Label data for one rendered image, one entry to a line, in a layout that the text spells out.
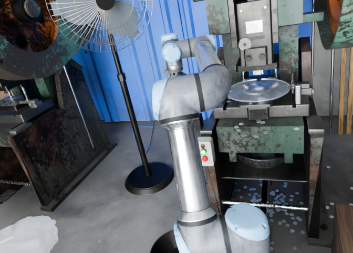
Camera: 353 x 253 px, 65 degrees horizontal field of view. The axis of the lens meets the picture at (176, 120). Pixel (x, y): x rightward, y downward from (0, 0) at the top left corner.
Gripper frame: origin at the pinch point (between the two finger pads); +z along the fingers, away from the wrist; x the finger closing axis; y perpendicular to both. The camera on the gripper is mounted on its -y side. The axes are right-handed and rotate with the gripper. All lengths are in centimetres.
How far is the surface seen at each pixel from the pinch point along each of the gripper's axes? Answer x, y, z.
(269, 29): -15, -39, -29
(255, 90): -8.7, -32.3, -3.4
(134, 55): -132, 93, 0
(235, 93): -7.6, -23.1, -2.8
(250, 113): -4.8, -29.5, 6.9
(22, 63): -7, 99, -30
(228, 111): -8.0, -18.5, 6.9
